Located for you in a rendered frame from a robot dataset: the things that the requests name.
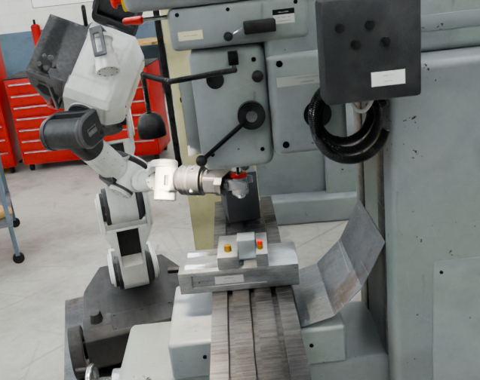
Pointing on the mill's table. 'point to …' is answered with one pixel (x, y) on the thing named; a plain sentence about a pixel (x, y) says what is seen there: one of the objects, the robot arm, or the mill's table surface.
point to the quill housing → (231, 105)
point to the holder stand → (241, 207)
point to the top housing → (167, 4)
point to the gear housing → (195, 19)
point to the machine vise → (189, 281)
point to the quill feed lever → (247, 109)
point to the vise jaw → (226, 262)
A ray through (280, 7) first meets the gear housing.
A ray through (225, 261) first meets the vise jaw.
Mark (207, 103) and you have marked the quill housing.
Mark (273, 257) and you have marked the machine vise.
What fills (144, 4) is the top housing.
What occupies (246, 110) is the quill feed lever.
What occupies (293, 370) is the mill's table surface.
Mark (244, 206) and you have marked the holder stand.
